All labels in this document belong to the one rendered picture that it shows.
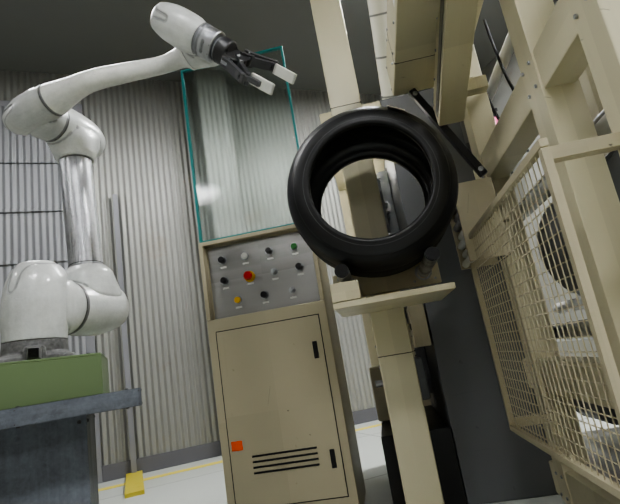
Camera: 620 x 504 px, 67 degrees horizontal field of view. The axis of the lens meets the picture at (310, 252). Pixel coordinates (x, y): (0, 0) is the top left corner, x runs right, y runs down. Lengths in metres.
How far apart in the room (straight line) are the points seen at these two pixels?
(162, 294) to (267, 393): 2.48
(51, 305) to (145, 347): 3.00
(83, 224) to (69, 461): 0.70
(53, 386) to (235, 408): 1.06
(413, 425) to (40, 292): 1.27
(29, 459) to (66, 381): 0.19
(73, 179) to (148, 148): 3.23
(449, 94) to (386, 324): 0.86
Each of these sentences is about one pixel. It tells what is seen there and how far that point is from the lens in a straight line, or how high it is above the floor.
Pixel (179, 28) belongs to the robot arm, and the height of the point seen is 1.56.
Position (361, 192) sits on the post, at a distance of 1.90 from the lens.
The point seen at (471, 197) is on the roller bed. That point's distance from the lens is 1.85.
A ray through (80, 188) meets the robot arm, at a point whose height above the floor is 1.30.
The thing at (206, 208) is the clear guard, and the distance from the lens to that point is 2.34.
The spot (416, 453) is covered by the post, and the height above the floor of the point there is 0.27.
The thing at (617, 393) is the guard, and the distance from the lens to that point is 1.02.
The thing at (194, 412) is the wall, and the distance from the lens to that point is 4.38.
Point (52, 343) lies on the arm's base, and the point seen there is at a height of 0.79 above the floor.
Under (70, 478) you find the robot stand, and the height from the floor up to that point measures 0.47.
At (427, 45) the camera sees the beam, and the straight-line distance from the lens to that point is 1.82.
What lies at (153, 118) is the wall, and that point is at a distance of 5.07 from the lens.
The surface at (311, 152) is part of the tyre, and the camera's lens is 1.56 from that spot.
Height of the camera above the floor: 0.64
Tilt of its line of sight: 13 degrees up
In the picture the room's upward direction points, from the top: 9 degrees counter-clockwise
